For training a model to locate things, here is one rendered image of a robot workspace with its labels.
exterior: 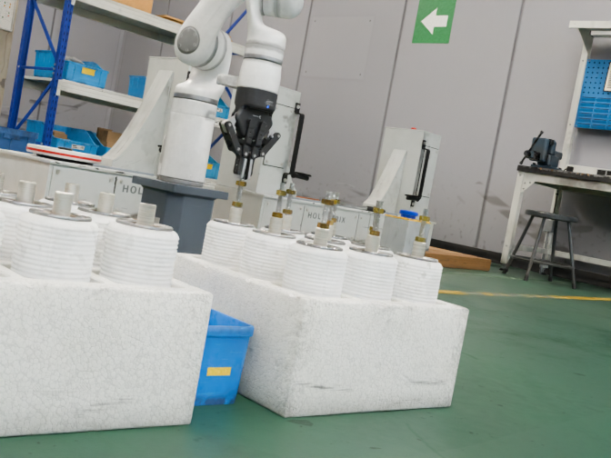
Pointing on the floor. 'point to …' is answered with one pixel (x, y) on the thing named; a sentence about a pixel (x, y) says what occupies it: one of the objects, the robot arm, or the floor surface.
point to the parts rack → (139, 22)
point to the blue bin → (222, 359)
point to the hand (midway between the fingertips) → (243, 168)
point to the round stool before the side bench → (552, 244)
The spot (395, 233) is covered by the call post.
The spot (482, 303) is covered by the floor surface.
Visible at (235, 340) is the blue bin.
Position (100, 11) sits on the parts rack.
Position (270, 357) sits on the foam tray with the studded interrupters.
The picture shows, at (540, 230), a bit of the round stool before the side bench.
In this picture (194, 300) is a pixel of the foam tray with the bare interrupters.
